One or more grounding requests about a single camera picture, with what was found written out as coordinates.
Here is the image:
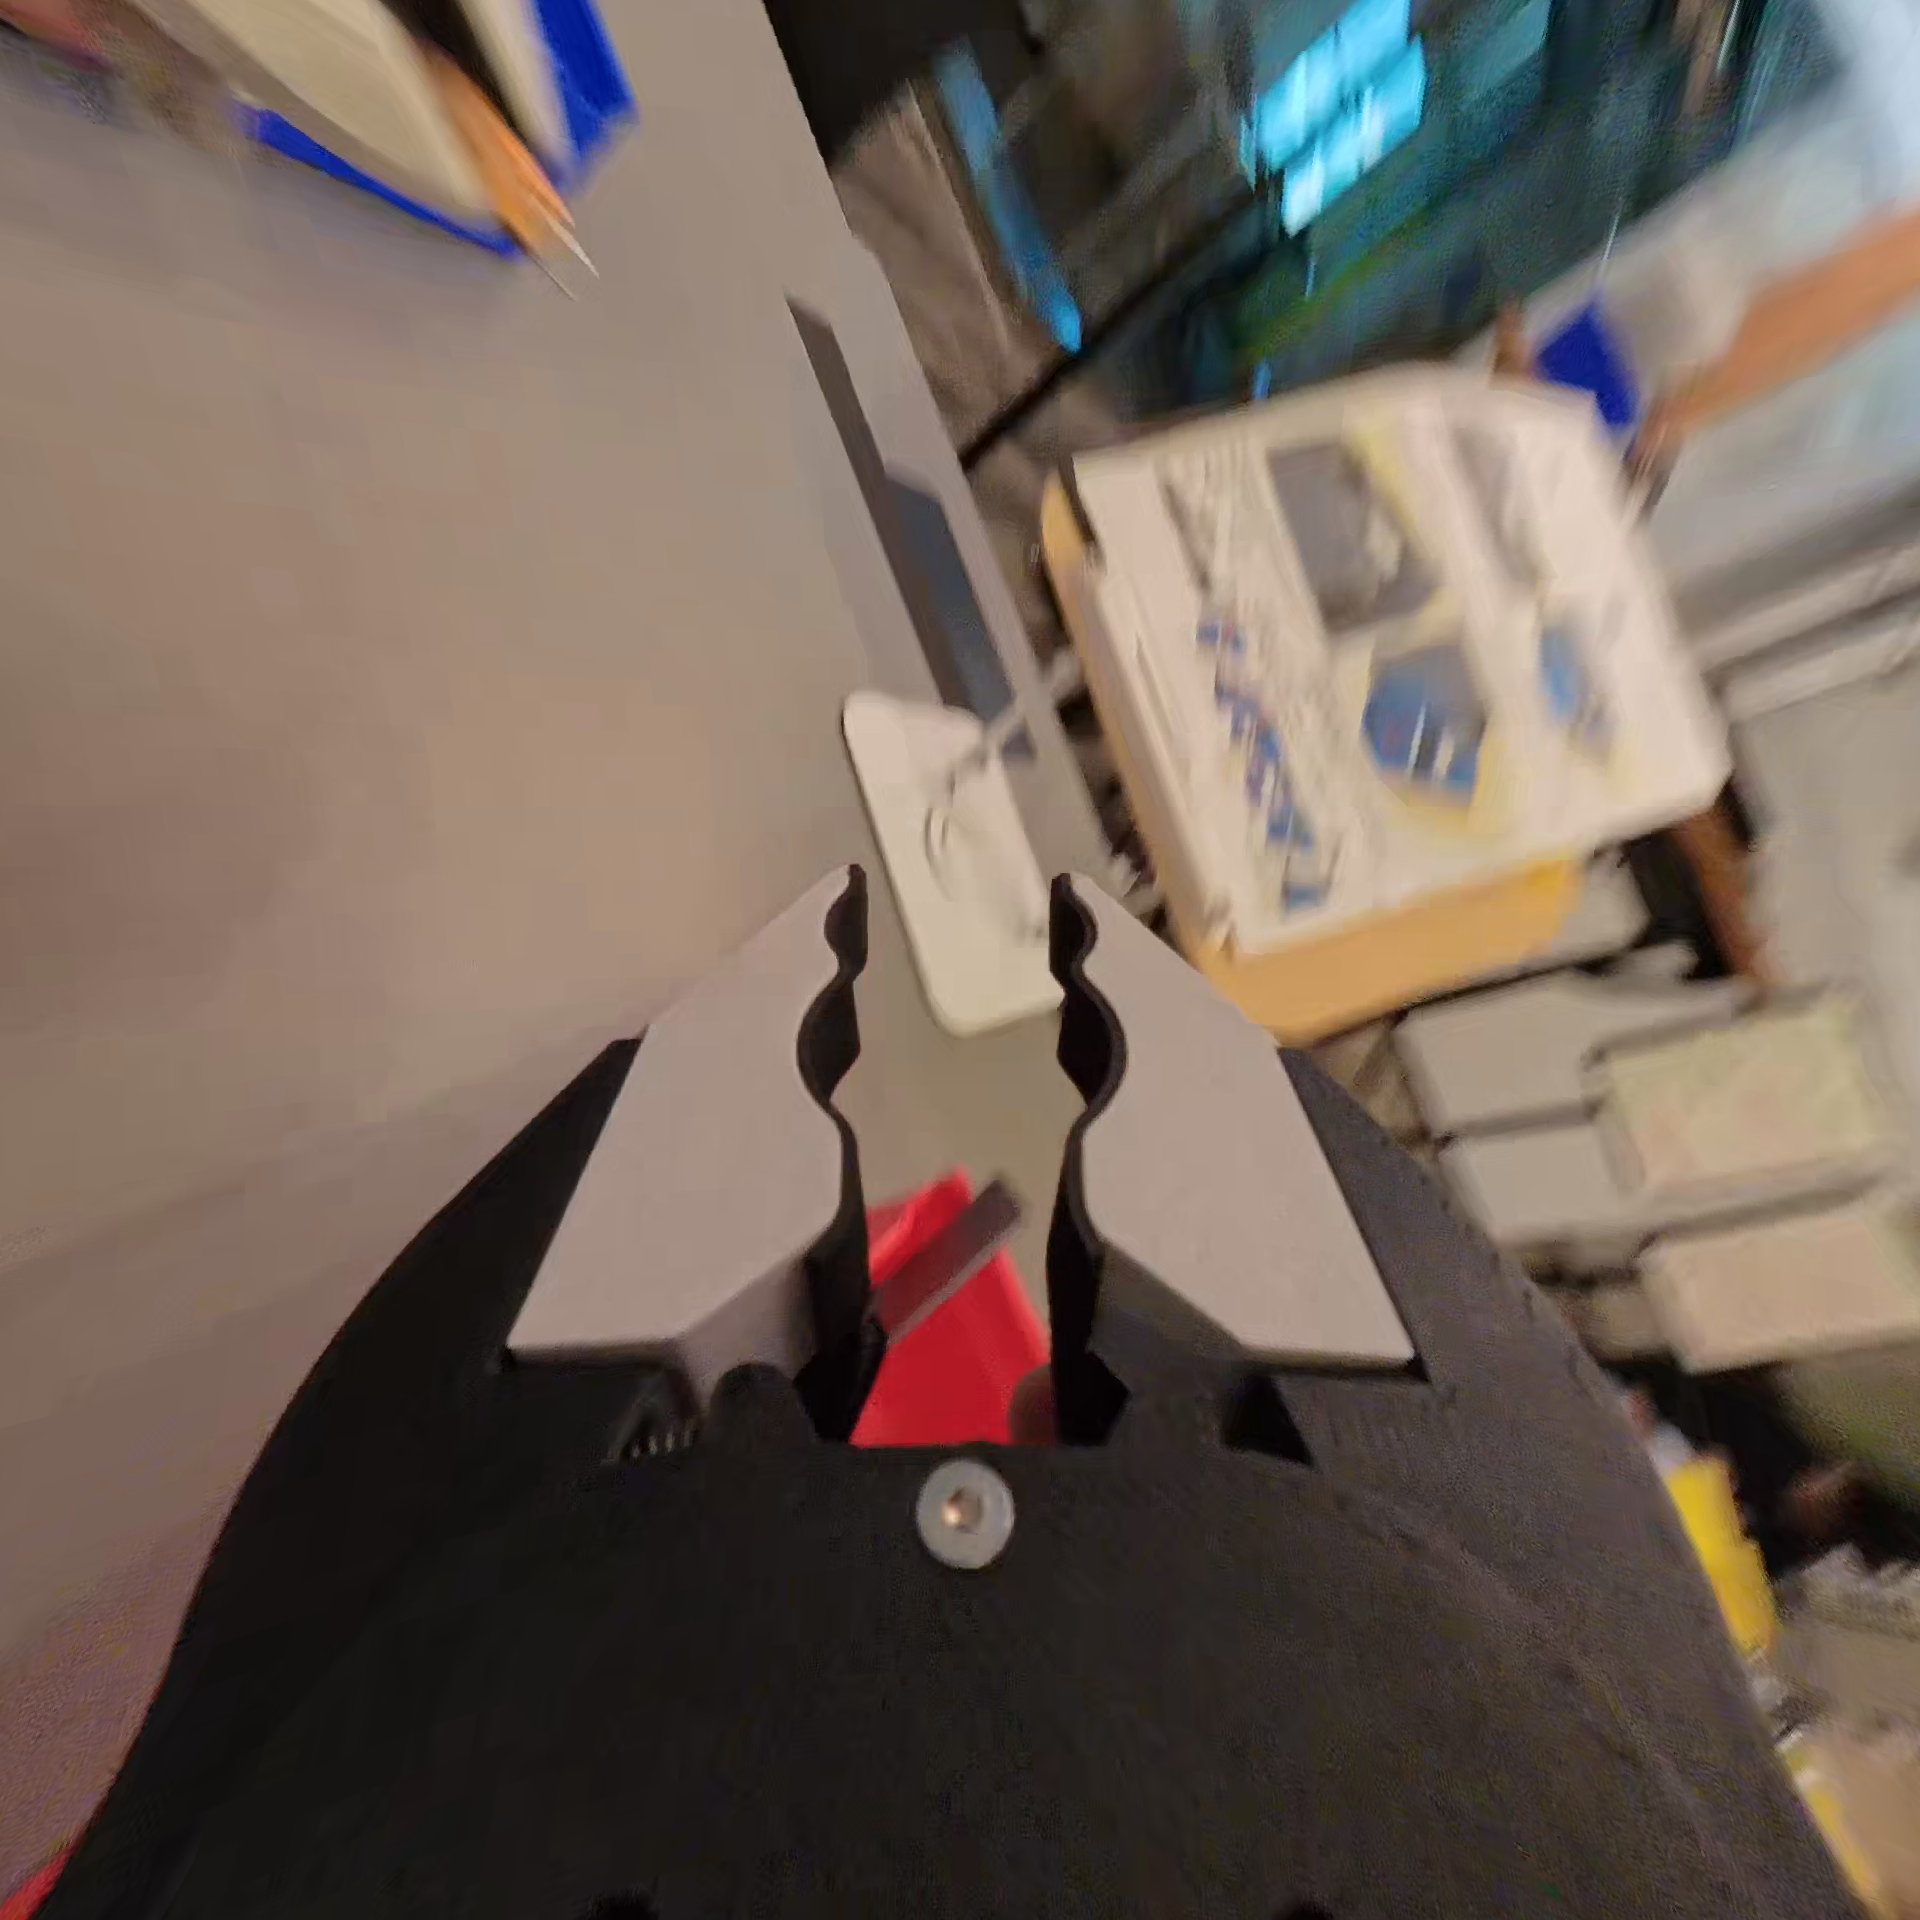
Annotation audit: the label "black chair back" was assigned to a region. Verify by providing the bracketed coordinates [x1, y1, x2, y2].
[762, 0, 1052, 168]

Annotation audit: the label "yellow blurred object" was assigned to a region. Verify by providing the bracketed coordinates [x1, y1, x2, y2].
[1663, 1456, 1779, 1659]

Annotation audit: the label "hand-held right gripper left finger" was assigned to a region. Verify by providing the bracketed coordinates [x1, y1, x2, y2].
[503, 865, 886, 1443]

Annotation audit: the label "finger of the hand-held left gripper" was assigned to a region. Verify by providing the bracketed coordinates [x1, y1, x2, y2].
[457, 0, 578, 160]
[151, 0, 506, 219]

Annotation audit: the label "grey usb hub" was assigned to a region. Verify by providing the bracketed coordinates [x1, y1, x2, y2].
[867, 1183, 1023, 1340]

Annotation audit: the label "red plastic bin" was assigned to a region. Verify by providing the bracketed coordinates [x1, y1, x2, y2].
[849, 1176, 1055, 1450]

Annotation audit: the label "dark desk cable slot cover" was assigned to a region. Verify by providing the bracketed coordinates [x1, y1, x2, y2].
[786, 298, 1038, 753]

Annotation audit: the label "laminated instruction sheet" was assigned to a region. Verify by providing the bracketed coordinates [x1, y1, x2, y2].
[1073, 369, 1734, 963]

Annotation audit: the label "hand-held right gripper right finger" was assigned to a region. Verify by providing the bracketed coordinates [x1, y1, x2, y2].
[1044, 873, 1421, 1444]

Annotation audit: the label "blue plastic bin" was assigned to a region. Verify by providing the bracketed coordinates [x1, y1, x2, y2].
[225, 0, 639, 262]

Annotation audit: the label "grey blurred boxes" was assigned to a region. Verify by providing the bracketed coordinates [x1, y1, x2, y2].
[1387, 961, 1920, 1375]

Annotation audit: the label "light wooden board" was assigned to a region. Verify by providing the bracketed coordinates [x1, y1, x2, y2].
[1043, 480, 1594, 1046]

